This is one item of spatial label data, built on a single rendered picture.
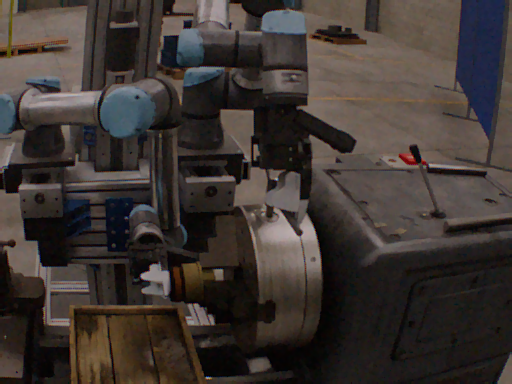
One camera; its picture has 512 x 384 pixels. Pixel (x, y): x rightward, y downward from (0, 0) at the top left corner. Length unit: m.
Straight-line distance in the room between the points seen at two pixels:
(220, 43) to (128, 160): 0.84
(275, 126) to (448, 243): 0.42
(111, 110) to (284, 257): 0.50
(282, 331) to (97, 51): 1.05
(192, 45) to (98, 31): 0.78
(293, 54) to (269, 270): 0.39
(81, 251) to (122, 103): 0.65
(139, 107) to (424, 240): 0.65
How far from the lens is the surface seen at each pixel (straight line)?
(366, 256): 1.06
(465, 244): 1.17
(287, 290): 1.10
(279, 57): 0.96
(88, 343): 1.36
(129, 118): 1.29
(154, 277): 1.20
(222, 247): 1.23
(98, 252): 1.81
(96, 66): 1.81
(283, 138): 0.94
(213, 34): 1.06
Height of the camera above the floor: 1.73
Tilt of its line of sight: 23 degrees down
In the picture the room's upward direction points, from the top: 5 degrees clockwise
